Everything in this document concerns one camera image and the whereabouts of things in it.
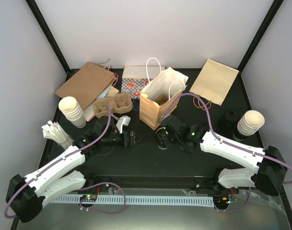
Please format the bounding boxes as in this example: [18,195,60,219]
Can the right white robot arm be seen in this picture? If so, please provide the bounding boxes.
[156,114,287,196]

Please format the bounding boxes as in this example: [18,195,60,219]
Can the single pulp cup carrier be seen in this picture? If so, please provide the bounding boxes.
[155,94,169,106]

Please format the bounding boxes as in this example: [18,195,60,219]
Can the orange paper bag white handles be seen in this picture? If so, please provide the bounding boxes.
[139,63,188,130]

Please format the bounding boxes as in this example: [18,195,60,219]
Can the light blue cable duct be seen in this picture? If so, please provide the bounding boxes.
[52,194,214,207]

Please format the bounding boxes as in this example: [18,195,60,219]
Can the black lidded cup right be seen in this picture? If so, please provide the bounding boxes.
[218,110,239,132]

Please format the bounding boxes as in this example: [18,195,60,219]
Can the tan paper bag brown handles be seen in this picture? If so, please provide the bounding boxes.
[189,59,239,106]

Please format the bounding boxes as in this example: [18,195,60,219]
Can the right stack paper cups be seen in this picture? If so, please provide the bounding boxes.
[233,110,265,142]

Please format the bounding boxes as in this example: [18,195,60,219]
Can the right black frame post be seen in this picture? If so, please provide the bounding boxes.
[237,0,284,71]

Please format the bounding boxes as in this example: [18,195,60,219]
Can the left base circuit board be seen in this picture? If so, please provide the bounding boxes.
[80,195,97,202]

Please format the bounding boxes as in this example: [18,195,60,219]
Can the brown kraft paper bag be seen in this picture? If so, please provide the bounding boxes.
[55,62,116,110]

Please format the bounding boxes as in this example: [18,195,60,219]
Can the base circuit board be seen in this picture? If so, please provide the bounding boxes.
[80,195,97,202]
[213,196,238,204]

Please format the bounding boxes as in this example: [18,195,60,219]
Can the white wrapped straws bundle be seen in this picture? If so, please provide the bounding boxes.
[42,121,73,150]

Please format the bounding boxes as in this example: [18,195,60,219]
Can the left stack paper cups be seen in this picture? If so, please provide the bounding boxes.
[58,96,86,128]

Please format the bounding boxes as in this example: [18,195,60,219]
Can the black frame post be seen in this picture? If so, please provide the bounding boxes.
[237,0,284,71]
[25,0,70,74]

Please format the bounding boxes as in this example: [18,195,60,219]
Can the blue checkered paper bag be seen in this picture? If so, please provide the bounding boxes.
[121,66,165,99]

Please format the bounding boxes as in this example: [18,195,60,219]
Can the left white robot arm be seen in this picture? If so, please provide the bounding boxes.
[4,115,136,223]

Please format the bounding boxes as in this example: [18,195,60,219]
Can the stack paper cups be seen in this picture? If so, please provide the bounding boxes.
[233,110,265,142]
[58,96,86,128]

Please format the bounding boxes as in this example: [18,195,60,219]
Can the pink white paper bag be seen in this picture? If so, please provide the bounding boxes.
[83,73,119,122]

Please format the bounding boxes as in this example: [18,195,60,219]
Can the left black frame post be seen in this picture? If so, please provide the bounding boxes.
[25,0,70,74]

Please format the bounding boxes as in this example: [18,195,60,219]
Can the right base circuit board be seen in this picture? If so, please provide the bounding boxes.
[213,196,238,204]

